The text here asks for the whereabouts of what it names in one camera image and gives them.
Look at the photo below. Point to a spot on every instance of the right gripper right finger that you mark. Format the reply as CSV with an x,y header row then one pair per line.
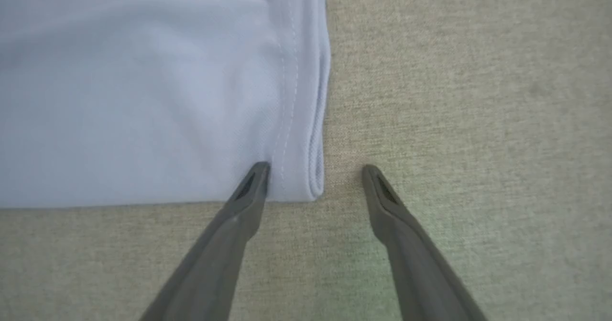
x,y
416,263

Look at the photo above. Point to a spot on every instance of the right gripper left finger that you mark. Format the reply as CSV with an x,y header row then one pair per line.
x,y
224,254

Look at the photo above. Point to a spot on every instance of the light blue garment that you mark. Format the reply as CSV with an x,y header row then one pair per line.
x,y
143,96

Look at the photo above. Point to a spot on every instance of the grey fabric sofa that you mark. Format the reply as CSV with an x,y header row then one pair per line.
x,y
478,144

